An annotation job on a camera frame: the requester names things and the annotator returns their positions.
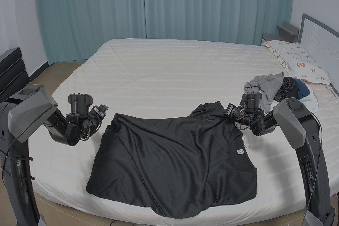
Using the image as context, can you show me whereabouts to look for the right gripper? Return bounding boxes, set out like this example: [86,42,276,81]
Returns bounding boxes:
[224,103,242,119]

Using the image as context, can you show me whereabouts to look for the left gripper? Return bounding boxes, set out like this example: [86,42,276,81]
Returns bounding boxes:
[90,104,110,127]

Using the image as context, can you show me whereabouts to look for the black T-shirt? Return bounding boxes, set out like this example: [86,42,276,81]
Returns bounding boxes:
[85,100,258,219]

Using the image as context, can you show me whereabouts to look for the bed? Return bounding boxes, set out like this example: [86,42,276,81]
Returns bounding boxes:
[26,14,339,224]

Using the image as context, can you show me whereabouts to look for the grey garment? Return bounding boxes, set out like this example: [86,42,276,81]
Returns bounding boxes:
[244,72,284,111]

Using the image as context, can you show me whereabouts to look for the black shiny garment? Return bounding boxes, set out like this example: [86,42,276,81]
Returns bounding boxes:
[274,77,299,103]

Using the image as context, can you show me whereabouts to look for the dark blue garment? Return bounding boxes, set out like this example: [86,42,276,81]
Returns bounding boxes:
[295,78,311,99]

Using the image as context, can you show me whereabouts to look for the white garment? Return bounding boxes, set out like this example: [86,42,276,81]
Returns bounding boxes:
[301,87,319,112]

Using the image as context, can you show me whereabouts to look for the white printed pillow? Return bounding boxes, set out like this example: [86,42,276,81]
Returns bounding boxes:
[265,40,333,85]

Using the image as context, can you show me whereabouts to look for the black chest of drawers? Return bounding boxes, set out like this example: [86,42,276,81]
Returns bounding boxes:
[0,47,30,103]

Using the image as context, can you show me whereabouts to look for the grey bedside table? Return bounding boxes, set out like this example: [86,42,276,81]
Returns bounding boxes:
[262,21,300,46]

